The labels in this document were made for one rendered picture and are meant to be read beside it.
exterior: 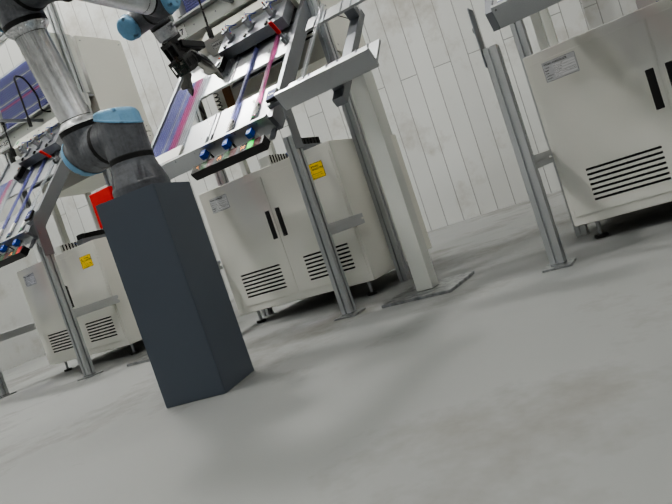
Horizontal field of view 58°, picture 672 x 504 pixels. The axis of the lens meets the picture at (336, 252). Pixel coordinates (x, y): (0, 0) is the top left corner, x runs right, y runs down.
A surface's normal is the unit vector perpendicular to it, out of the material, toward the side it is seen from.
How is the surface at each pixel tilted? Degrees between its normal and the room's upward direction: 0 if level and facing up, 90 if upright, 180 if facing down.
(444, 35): 90
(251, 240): 90
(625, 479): 0
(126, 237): 90
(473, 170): 90
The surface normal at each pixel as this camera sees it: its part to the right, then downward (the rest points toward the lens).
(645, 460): -0.32, -0.95
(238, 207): -0.47, 0.20
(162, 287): -0.27, 0.14
